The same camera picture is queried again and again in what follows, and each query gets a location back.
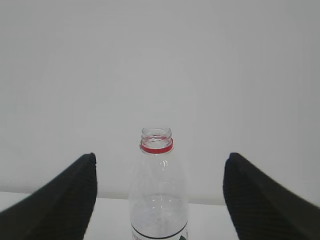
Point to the clear water bottle red label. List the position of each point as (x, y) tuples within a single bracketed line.
[(158, 199)]

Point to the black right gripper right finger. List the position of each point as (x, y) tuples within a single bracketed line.
[(262, 209)]

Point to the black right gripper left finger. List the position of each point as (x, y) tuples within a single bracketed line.
[(60, 210)]

